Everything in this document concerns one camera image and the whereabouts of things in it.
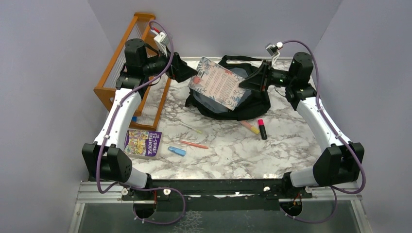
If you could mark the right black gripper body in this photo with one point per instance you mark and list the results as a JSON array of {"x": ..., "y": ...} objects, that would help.
[{"x": 279, "y": 77}]

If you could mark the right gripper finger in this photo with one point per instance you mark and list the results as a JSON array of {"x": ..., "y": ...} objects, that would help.
[
  {"x": 254, "y": 83},
  {"x": 261, "y": 70}
]

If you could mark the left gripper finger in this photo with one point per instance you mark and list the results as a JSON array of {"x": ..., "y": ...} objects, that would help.
[
  {"x": 182, "y": 72},
  {"x": 178, "y": 65}
]

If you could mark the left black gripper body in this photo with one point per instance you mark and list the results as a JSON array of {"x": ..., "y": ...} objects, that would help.
[{"x": 157, "y": 65}]

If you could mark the black backpack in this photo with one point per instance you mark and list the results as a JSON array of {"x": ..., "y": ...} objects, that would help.
[{"x": 253, "y": 104}]

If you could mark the floral cover book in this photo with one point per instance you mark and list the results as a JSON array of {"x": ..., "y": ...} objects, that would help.
[{"x": 218, "y": 84}]

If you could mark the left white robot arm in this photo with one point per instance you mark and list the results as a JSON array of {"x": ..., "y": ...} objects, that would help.
[{"x": 105, "y": 157}]

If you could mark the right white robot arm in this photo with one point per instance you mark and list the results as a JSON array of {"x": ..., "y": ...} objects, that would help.
[{"x": 340, "y": 158}]

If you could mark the black pink highlighter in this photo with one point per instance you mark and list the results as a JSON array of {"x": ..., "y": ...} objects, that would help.
[{"x": 262, "y": 129}]

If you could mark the peach yellow highlighter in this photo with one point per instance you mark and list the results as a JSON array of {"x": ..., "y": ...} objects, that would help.
[{"x": 250, "y": 127}]

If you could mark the orange wooden rack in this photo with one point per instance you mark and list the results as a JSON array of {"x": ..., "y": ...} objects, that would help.
[{"x": 132, "y": 64}]

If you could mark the white yellow-tipped pen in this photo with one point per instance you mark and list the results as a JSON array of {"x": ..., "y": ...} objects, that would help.
[{"x": 191, "y": 127}]

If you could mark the orange pen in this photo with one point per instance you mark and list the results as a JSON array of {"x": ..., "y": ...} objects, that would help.
[{"x": 194, "y": 144}]

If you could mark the purple treehouse book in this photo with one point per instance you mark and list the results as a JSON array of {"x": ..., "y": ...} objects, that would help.
[{"x": 140, "y": 143}]

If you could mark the blue glue stick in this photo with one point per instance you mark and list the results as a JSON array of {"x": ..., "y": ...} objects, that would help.
[{"x": 177, "y": 151}]

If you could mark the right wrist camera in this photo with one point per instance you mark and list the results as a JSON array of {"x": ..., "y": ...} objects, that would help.
[{"x": 274, "y": 51}]

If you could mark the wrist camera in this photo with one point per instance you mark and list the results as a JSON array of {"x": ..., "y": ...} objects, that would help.
[
  {"x": 274, "y": 51},
  {"x": 161, "y": 37}
]

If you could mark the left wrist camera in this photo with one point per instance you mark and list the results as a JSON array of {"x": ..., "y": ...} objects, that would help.
[{"x": 161, "y": 37}]

